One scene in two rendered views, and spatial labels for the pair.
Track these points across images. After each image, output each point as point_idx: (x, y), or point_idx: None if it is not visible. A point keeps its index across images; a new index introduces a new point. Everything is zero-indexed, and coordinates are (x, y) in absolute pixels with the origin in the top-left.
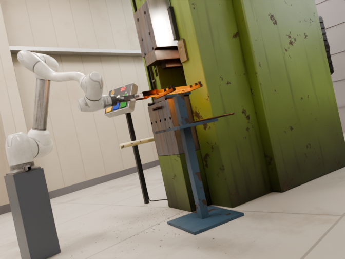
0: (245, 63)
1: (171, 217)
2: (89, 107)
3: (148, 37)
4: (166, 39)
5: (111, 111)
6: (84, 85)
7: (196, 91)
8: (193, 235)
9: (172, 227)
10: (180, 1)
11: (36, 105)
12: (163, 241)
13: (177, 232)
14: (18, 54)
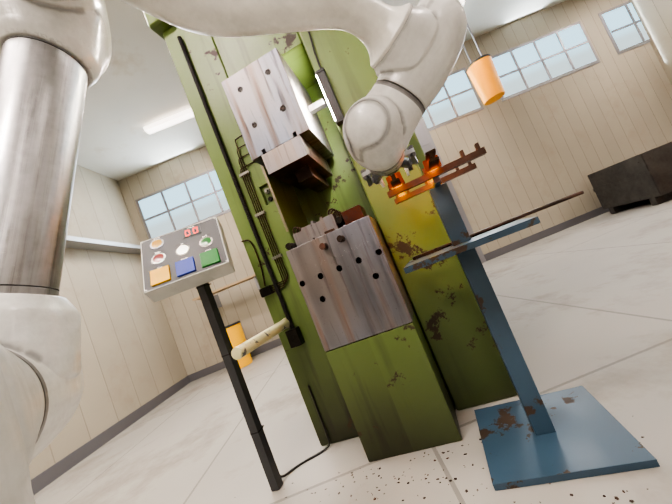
0: None
1: (446, 473)
2: (404, 132)
3: (279, 115)
4: (312, 125)
5: (170, 281)
6: (427, 25)
7: (399, 204)
8: (659, 469)
9: (540, 490)
10: (347, 60)
11: (12, 154)
12: None
13: (592, 488)
14: None
